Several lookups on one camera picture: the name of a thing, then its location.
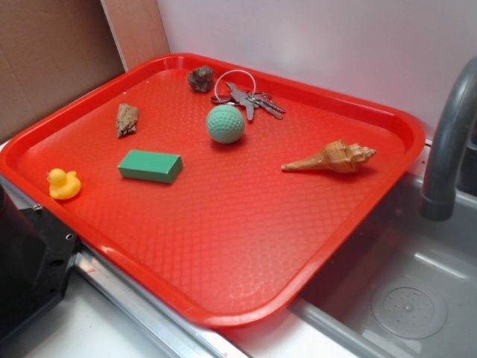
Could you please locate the dark brown rock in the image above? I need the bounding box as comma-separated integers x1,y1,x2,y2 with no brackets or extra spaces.
187,65,215,93

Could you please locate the bunch of metal keys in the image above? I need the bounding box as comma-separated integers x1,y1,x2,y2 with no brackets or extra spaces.
211,69,286,122

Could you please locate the green rectangular block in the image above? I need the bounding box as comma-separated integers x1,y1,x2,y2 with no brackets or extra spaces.
118,150,183,184

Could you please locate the yellow rubber duck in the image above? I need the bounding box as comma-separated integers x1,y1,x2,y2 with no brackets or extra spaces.
47,169,82,200

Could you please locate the brown spiral seashell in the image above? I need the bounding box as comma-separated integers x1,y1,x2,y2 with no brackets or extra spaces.
281,139,376,174

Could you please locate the grey sink faucet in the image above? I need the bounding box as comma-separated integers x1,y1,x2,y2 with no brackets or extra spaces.
420,58,476,222

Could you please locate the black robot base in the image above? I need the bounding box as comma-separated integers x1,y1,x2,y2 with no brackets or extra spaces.
1,189,80,345

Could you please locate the brown cardboard panel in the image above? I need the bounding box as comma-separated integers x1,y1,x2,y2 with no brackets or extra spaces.
0,0,171,145

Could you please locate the red plastic tray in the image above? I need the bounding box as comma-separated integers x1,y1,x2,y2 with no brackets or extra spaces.
1,54,425,327

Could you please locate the grey toy sink basin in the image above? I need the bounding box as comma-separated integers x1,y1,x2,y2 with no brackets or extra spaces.
229,153,476,357

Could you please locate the green golf ball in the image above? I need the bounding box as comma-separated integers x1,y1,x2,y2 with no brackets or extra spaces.
206,104,245,144

